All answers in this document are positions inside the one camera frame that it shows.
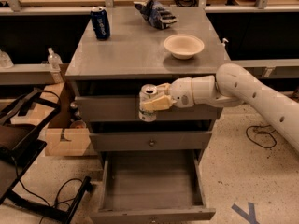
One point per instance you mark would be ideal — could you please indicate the clear sanitizer bottle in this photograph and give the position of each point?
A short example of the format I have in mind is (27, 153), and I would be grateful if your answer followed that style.
(54, 59)

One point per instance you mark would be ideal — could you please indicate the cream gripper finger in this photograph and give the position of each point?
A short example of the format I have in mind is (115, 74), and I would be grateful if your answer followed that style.
(158, 103)
(163, 88)

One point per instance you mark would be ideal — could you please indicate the blue pepsi can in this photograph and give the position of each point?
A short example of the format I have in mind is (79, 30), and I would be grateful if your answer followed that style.
(100, 23)

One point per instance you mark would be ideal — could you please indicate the blue tape mark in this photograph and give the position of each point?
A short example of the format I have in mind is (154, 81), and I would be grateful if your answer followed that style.
(249, 216)

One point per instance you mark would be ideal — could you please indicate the grey middle drawer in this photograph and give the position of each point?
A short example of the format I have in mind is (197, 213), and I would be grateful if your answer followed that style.
(132, 141)

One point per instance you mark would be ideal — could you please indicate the grey drawer cabinet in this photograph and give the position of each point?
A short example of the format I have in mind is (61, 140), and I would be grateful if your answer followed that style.
(134, 56)

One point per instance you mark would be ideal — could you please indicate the grey bottom drawer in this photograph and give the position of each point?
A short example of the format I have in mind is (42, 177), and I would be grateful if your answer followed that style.
(151, 187)

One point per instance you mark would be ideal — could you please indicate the small white pump bottle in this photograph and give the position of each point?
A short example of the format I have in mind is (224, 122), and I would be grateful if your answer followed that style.
(225, 42)

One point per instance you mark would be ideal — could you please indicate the cardboard box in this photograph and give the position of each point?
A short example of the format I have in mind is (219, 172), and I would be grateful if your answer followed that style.
(64, 135)

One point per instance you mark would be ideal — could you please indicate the black metal cart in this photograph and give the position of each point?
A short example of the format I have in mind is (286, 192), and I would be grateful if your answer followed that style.
(19, 147)

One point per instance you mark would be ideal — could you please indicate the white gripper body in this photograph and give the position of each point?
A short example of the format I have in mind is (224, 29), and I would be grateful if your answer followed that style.
(181, 92)

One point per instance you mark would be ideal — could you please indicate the blue chip bag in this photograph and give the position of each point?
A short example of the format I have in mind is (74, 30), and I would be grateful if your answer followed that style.
(155, 14)

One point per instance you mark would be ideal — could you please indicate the grey drawer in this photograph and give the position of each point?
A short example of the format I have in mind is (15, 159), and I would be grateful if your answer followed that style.
(151, 187)
(126, 108)
(132, 141)

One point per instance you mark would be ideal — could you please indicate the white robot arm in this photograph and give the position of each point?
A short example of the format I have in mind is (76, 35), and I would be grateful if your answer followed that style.
(232, 85)

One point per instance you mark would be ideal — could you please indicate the grey top drawer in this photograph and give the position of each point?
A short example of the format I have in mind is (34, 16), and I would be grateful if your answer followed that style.
(126, 108)

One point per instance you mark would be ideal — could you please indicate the white paper bowl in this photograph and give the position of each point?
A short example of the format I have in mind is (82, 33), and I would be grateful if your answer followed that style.
(183, 47)

